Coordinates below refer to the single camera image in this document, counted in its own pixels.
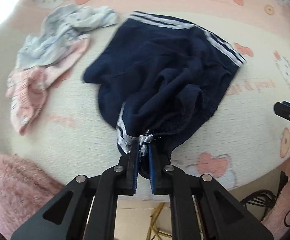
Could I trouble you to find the black cable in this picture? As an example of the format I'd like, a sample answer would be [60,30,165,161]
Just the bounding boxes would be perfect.
[239,171,290,228]

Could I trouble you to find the gold wire stool frame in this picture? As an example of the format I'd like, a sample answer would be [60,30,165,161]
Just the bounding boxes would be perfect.
[146,202,172,240]

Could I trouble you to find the pink fluffy left sleeve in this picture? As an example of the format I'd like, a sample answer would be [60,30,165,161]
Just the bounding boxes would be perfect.
[0,154,64,239]

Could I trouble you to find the navy striped shorts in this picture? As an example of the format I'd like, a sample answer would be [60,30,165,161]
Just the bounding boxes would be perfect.
[83,11,246,178]

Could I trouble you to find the pink cartoon pajama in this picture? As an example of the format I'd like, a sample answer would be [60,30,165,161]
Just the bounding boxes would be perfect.
[5,35,90,135]

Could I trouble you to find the white blue cartoon pajama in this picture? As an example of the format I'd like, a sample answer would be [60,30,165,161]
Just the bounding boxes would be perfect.
[15,4,118,70]

